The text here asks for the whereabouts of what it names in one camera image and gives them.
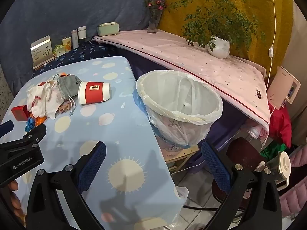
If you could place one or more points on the glass vase with pink flowers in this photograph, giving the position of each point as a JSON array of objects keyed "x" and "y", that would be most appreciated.
[{"x": 153, "y": 25}]

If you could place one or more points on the pink quilted cloth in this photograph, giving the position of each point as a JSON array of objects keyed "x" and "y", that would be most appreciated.
[{"x": 291, "y": 196}]

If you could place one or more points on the wide white jar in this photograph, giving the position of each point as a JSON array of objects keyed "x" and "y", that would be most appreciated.
[{"x": 82, "y": 33}]

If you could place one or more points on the green tissue box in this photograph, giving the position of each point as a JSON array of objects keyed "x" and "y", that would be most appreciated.
[{"x": 108, "y": 29}]

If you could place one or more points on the person's left hand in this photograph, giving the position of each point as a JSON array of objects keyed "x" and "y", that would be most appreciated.
[{"x": 15, "y": 203}]

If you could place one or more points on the green plant in white pot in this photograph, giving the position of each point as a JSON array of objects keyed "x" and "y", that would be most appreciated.
[{"x": 219, "y": 48}]

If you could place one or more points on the dark red round stool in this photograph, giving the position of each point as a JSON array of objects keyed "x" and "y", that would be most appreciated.
[{"x": 242, "y": 151}]

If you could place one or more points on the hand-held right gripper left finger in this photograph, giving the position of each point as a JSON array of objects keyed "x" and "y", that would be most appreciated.
[{"x": 92, "y": 165}]

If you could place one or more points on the green cloth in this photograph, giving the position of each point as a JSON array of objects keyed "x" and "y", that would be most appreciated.
[{"x": 271, "y": 152}]

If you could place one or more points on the tall white bottle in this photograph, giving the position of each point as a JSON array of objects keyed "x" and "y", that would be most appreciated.
[{"x": 74, "y": 39}]

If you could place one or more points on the orange plastic wrapper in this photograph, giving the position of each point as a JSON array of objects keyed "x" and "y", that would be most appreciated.
[{"x": 39, "y": 120}]

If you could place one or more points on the blue planet print tablecloth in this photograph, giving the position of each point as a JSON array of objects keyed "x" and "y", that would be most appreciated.
[{"x": 120, "y": 124}]

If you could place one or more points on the purple cloth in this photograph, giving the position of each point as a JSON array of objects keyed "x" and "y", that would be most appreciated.
[{"x": 148, "y": 64}]

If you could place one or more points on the green packet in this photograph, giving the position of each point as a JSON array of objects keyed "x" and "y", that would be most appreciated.
[{"x": 59, "y": 50}]

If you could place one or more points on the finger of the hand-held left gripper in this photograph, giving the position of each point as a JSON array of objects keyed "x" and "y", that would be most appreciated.
[
  {"x": 36, "y": 133},
  {"x": 6, "y": 128}
]

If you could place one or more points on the red cloth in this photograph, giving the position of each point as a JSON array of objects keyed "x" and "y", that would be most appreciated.
[{"x": 279, "y": 124}]

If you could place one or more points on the small wooden stool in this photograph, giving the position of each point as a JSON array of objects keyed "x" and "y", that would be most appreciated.
[{"x": 178, "y": 158}]

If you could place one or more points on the red paper cup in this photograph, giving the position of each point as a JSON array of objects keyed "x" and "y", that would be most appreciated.
[{"x": 93, "y": 92}]

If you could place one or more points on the white wall device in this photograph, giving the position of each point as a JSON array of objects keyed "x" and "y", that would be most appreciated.
[{"x": 279, "y": 88}]

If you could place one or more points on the dark blue printed cloth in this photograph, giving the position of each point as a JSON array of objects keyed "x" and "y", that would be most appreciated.
[{"x": 79, "y": 55}]

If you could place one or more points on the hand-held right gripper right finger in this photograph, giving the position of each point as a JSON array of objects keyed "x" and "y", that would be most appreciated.
[{"x": 217, "y": 167}]

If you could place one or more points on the pink table cover cloth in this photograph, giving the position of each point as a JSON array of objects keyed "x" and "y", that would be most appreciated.
[{"x": 191, "y": 62}]

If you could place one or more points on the clear jug with white lid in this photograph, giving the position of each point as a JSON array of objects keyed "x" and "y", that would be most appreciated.
[{"x": 284, "y": 165}]

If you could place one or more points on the smooth white cloth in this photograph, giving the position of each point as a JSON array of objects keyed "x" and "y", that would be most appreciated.
[{"x": 36, "y": 105}]

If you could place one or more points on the red box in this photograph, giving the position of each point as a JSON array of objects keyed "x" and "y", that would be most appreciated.
[{"x": 20, "y": 113}]

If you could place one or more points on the yellow curtain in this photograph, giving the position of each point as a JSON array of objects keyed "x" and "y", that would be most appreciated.
[{"x": 259, "y": 4}]

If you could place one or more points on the blue-grey curtain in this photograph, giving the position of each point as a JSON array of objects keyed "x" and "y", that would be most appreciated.
[{"x": 72, "y": 4}]

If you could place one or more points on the yellow printed tin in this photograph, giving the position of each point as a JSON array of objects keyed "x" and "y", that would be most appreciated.
[{"x": 67, "y": 44}]

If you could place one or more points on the white card box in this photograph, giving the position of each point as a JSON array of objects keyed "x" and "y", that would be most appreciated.
[{"x": 42, "y": 51}]

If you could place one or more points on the blue plastic scrap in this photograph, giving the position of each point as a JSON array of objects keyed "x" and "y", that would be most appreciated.
[{"x": 30, "y": 124}]

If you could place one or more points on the trash bin with white bag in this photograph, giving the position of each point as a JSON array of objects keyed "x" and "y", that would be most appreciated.
[{"x": 168, "y": 95}]

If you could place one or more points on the grey face mask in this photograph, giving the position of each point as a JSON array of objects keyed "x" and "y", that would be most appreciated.
[{"x": 68, "y": 83}]

